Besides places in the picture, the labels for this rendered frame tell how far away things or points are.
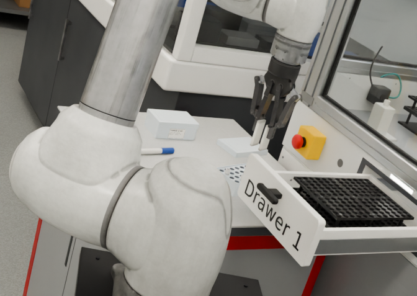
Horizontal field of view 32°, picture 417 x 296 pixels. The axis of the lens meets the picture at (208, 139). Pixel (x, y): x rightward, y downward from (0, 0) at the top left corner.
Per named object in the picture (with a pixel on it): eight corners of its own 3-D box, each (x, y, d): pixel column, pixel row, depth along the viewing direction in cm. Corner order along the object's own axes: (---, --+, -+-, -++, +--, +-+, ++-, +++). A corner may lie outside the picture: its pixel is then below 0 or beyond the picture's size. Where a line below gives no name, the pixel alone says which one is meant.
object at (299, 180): (336, 220, 150) (337, 218, 150) (293, 179, 164) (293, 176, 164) (343, 220, 151) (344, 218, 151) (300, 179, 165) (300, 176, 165)
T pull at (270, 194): (272, 205, 147) (274, 200, 147) (255, 187, 153) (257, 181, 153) (286, 205, 149) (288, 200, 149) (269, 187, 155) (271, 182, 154)
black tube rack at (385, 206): (327, 243, 152) (337, 217, 150) (285, 200, 166) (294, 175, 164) (404, 241, 163) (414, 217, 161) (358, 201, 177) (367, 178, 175)
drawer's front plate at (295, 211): (302, 268, 144) (319, 221, 140) (236, 193, 166) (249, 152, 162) (309, 267, 145) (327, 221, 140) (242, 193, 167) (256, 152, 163)
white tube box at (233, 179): (233, 197, 178) (237, 183, 177) (210, 180, 183) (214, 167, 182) (265, 190, 187) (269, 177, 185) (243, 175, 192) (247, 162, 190)
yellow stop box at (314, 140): (303, 160, 192) (312, 136, 189) (290, 147, 197) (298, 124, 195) (319, 161, 194) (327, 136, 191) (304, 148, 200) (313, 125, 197)
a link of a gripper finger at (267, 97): (273, 82, 173) (269, 79, 174) (255, 121, 178) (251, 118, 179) (282, 80, 176) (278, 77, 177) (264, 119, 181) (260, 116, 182)
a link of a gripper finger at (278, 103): (285, 82, 176) (289, 84, 175) (275, 125, 179) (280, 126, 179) (276, 83, 173) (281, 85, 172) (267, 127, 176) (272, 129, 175)
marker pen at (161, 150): (130, 156, 183) (131, 151, 183) (126, 153, 184) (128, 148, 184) (174, 154, 192) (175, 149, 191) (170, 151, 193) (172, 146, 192)
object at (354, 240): (307, 257, 145) (317, 231, 143) (247, 192, 165) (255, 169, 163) (445, 251, 165) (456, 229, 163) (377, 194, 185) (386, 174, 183)
